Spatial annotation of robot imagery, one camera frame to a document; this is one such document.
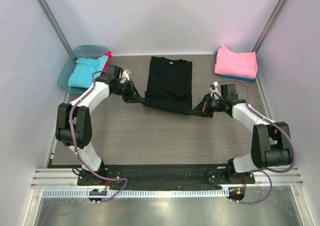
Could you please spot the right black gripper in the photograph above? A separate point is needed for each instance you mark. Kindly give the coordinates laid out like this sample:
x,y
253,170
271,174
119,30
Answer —
x,y
206,105

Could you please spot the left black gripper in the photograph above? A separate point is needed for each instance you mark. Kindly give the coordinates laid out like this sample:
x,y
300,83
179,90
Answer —
x,y
132,96

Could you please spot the black t shirt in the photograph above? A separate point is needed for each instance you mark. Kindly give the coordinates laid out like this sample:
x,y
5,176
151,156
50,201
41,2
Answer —
x,y
169,85

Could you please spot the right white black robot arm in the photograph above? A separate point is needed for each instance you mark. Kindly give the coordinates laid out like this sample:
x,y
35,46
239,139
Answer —
x,y
271,143

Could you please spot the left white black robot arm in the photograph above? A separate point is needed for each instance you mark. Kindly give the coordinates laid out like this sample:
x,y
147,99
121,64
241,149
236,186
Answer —
x,y
74,124

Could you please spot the blue folded t shirt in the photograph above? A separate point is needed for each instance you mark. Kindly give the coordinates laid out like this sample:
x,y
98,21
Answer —
x,y
240,78

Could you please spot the red t shirt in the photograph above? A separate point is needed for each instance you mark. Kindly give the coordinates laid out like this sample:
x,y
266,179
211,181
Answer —
x,y
109,56

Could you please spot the light blue t shirt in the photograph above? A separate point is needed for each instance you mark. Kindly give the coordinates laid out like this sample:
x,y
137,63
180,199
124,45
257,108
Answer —
x,y
86,71

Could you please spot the pink folded t shirt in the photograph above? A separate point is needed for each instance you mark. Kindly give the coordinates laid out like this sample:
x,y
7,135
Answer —
x,y
236,65

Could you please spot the teal plastic basket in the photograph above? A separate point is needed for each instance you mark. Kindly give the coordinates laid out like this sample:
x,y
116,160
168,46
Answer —
x,y
87,51

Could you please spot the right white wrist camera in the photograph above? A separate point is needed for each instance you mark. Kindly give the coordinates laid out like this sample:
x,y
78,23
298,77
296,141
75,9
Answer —
x,y
214,91

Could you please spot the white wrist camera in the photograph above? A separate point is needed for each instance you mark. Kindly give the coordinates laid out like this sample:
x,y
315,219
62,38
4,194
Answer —
x,y
126,75
214,91

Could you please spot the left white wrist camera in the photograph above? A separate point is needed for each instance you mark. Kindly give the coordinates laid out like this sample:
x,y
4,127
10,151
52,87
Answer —
x,y
126,75

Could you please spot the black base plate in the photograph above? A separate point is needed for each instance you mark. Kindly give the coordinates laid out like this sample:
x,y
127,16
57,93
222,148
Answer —
x,y
166,177

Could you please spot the white slotted cable duct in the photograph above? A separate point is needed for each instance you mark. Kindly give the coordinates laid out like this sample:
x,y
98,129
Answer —
x,y
101,193

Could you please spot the aluminium rail beam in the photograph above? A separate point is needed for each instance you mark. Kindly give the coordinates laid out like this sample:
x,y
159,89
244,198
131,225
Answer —
x,y
65,178

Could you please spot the left aluminium corner post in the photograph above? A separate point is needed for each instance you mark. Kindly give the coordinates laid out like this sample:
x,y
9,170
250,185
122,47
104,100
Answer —
x,y
54,23

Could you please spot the aluminium corner post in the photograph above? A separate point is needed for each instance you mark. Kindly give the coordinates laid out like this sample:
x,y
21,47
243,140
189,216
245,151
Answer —
x,y
54,23
280,5

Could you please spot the right aluminium corner post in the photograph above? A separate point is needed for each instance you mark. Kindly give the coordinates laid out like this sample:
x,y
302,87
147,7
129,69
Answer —
x,y
280,5

